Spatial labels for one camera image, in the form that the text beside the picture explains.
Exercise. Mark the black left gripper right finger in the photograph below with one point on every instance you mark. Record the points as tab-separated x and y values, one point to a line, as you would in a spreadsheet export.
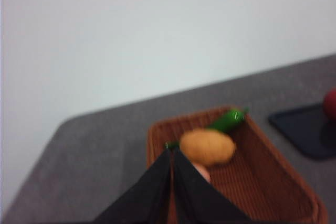
199	197

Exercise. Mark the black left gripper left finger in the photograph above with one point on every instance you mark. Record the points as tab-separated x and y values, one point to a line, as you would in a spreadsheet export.
147	197

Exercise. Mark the red tomato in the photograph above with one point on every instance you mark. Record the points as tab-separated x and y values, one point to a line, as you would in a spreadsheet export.
330	103

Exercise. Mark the pale pink round vegetable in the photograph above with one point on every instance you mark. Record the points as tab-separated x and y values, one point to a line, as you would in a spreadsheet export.
203	172

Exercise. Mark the orange-brown potato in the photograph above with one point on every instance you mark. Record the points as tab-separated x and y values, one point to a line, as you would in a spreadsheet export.
207	146

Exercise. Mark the brown wicker basket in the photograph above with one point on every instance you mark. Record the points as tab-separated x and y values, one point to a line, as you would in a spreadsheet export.
262	176

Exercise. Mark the green pepper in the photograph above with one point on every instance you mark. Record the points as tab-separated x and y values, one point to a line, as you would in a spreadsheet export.
228	121

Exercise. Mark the dark green rectangular tray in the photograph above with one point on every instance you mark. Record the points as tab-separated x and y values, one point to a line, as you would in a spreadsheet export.
302	129

